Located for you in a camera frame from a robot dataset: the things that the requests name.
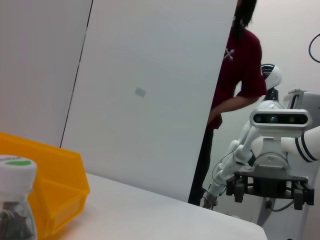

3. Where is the black mounting box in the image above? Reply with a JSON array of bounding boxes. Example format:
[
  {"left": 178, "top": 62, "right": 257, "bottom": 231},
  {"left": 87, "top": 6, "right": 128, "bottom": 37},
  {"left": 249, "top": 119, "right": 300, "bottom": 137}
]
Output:
[{"left": 246, "top": 152, "right": 258, "bottom": 168}]

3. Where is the thin black wire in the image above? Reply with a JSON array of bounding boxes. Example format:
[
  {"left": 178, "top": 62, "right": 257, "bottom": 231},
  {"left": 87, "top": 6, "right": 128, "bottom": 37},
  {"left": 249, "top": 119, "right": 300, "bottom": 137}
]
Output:
[{"left": 211, "top": 151, "right": 251, "bottom": 186}]

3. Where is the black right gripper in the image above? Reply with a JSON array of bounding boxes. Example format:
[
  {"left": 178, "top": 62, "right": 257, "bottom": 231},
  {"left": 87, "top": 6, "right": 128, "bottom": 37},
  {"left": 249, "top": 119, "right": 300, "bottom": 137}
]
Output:
[{"left": 225, "top": 163, "right": 315, "bottom": 211}]

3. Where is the dark red object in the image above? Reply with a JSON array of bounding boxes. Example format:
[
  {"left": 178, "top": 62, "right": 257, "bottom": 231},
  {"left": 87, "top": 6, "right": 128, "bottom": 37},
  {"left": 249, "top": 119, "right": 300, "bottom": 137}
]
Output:
[{"left": 188, "top": 0, "right": 268, "bottom": 207}]

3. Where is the blue cable loop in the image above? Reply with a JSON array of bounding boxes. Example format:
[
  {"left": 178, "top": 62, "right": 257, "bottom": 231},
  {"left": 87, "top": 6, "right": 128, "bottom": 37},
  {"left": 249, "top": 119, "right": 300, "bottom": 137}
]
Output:
[{"left": 308, "top": 33, "right": 320, "bottom": 64}]

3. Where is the clear water bottle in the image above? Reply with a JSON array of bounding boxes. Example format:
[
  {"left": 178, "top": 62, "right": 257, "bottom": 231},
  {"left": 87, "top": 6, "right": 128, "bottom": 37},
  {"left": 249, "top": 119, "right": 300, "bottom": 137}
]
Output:
[{"left": 0, "top": 154, "right": 38, "bottom": 240}]

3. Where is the person hand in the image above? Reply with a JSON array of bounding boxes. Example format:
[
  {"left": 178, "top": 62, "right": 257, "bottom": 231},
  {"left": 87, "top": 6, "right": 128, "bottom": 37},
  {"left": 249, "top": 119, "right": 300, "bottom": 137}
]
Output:
[{"left": 207, "top": 109, "right": 224, "bottom": 131}]

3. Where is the yellow plastic bin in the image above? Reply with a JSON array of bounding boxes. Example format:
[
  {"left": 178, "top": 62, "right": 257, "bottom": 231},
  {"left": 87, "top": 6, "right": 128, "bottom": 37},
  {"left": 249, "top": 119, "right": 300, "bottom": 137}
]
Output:
[{"left": 0, "top": 131, "right": 91, "bottom": 237}]

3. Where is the dark humanoid robot hand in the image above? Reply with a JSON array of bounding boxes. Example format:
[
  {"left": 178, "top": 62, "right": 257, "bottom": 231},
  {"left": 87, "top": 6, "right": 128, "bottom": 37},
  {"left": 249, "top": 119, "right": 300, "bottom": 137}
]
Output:
[{"left": 201, "top": 194, "right": 219, "bottom": 211}]

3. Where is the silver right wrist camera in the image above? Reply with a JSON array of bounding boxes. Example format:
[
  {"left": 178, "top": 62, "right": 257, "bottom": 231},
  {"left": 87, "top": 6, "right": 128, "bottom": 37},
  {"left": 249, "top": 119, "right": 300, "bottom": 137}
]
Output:
[{"left": 249, "top": 108, "right": 313, "bottom": 138}]

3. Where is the person forearm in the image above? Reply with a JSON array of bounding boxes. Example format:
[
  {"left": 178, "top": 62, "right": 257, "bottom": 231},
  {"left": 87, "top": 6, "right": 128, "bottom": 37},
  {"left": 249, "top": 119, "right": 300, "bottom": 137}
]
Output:
[{"left": 211, "top": 95, "right": 261, "bottom": 118}]

